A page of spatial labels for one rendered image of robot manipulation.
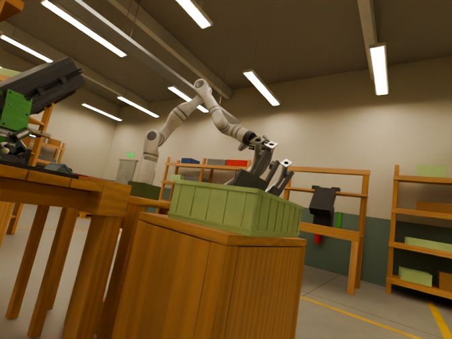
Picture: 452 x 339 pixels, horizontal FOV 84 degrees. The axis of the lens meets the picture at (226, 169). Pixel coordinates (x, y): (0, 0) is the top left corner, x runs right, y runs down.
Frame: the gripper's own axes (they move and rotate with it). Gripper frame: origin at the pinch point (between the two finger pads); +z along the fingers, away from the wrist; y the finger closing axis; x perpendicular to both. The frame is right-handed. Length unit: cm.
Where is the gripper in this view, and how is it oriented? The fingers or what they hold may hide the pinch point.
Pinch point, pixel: (269, 148)
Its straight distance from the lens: 127.5
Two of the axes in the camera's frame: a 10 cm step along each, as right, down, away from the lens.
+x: -0.5, 7.7, 6.4
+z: 7.5, 4.5, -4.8
